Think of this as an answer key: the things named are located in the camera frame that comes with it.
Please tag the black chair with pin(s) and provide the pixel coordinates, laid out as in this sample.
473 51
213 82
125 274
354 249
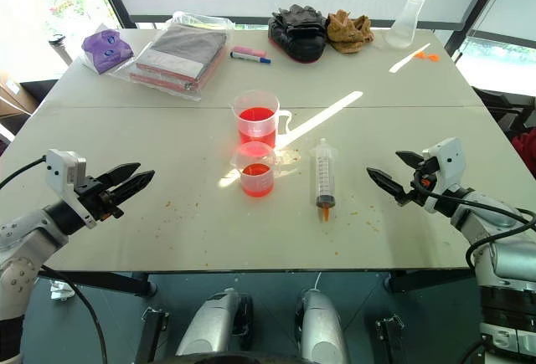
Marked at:
502 109

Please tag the silver robot left leg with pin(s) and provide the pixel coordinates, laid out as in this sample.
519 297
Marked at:
209 326

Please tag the bagged grey folded cloths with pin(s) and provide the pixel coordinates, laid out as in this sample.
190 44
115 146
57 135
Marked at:
180 56

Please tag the pink whiteboard eraser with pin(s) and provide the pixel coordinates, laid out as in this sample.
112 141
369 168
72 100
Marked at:
250 51

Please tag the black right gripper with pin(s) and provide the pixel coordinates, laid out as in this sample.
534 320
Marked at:
421 190

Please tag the grey cylinder black lid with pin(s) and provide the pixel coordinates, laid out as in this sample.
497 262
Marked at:
60 48

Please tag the black table frame bar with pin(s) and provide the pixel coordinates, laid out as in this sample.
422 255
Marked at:
104 282

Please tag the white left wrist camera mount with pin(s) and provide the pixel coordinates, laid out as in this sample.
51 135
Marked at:
60 169

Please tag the clear plastic syringe orange tip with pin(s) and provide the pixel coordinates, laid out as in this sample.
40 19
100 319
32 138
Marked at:
323 171

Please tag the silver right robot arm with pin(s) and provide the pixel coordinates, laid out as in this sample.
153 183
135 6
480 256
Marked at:
498 247

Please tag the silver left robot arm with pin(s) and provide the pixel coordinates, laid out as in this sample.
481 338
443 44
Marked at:
29 230

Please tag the white marker blue cap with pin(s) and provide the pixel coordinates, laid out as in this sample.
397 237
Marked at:
251 58

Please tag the silver robot leg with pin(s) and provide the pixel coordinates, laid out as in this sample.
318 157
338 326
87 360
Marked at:
209 326
322 326

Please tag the clear plastic flask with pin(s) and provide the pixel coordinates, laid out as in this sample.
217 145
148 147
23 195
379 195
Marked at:
404 23

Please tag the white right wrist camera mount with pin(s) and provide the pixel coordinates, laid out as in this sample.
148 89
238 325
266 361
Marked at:
450 163

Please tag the red fabric item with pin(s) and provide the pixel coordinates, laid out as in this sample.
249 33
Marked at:
525 144

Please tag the purple gloves in bag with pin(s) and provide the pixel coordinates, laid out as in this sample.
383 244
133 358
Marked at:
104 50

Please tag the large beaker with red liquid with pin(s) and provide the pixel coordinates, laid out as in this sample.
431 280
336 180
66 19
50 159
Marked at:
256 119

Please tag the black gloves pile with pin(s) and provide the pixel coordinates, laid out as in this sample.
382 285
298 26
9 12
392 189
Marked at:
298 33

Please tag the small beaker with red liquid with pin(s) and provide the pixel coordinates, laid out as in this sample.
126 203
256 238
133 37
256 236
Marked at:
256 175

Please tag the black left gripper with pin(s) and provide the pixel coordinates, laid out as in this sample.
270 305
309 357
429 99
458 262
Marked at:
94 201

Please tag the brown crumpled cloth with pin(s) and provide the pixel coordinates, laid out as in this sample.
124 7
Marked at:
348 31

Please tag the black table leg bracket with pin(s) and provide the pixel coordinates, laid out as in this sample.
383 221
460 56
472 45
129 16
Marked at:
391 339
153 334

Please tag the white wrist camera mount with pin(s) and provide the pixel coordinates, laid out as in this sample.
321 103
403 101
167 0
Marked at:
60 169
450 163

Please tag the brown cardboard box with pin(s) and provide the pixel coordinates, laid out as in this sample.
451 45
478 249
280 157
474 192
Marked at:
14 94

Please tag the silver robot right leg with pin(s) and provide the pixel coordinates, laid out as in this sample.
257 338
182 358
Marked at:
322 326

